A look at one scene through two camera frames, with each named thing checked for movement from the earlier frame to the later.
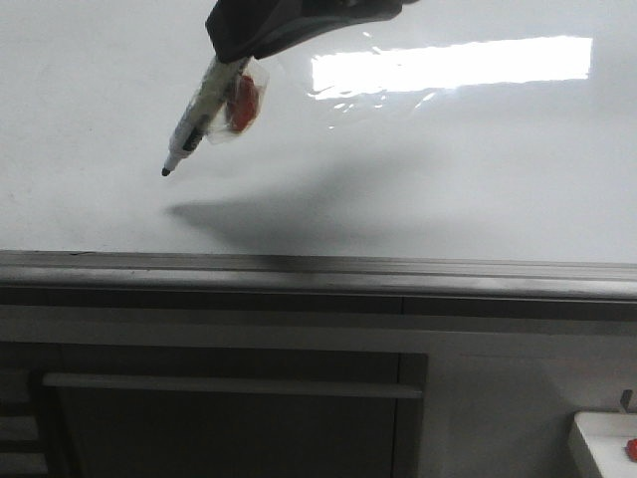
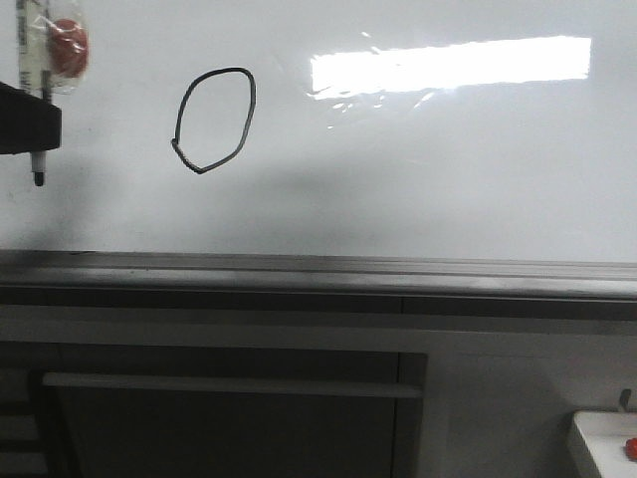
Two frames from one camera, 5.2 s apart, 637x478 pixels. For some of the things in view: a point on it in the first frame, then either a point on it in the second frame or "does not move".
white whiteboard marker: (208, 101) -> (34, 52)
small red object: (631, 449) does not move
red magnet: (244, 104) -> (68, 47)
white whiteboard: (467, 129) does not move
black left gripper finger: (240, 29) -> (27, 121)
